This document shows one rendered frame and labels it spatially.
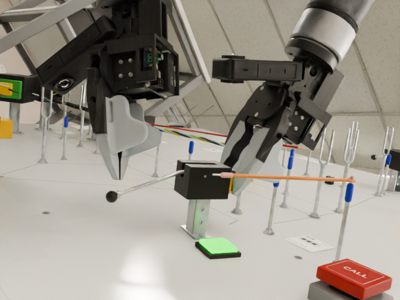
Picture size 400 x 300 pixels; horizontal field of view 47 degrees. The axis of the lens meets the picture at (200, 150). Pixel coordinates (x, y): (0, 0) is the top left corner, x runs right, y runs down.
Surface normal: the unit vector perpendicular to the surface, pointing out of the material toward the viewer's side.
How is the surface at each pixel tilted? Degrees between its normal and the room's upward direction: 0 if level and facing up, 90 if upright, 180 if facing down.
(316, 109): 101
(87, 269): 55
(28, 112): 90
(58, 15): 90
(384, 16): 180
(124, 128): 125
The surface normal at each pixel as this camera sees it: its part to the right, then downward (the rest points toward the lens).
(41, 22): 0.63, 0.20
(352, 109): -0.70, 0.58
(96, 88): -0.33, -0.17
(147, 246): 0.12, -0.98
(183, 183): -0.90, -0.04
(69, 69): 0.46, 0.83
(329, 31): 0.01, -0.04
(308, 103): 0.43, 0.20
